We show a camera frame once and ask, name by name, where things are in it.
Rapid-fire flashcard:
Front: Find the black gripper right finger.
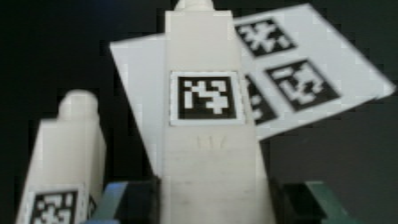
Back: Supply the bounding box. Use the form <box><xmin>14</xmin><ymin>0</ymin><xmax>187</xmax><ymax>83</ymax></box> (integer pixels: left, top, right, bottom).
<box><xmin>272</xmin><ymin>181</ymin><xmax>363</xmax><ymax>224</ymax></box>

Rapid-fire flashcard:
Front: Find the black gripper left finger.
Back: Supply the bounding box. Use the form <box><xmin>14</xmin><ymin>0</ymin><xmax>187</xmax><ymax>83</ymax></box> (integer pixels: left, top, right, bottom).
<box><xmin>87</xmin><ymin>178</ymin><xmax>160</xmax><ymax>224</ymax></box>

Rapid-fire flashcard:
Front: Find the fiducial marker sheet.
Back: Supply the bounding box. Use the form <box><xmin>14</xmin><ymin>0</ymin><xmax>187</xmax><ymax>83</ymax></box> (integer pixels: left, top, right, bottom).
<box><xmin>109</xmin><ymin>3</ymin><xmax>398</xmax><ymax>141</ymax></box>

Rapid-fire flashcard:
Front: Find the white desk leg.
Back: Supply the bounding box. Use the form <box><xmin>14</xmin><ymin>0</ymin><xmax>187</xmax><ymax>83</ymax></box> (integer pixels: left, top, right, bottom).
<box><xmin>14</xmin><ymin>90</ymin><xmax>107</xmax><ymax>224</ymax></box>
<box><xmin>160</xmin><ymin>0</ymin><xmax>276</xmax><ymax>224</ymax></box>

